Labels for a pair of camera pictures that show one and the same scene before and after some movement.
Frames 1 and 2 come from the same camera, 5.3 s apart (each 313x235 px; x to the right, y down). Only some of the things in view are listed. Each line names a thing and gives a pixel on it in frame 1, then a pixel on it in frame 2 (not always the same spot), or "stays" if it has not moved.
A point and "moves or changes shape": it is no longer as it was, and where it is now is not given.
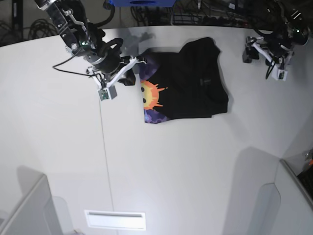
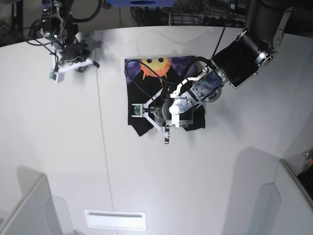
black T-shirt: x=188 y=84 moves or changes shape
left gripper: x=111 y=65 to x=76 y=55
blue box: x=143 y=3 stays
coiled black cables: x=41 y=28 stays
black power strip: x=207 y=20 stays
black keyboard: x=306 y=177 stays
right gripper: x=277 y=52 to x=162 y=117
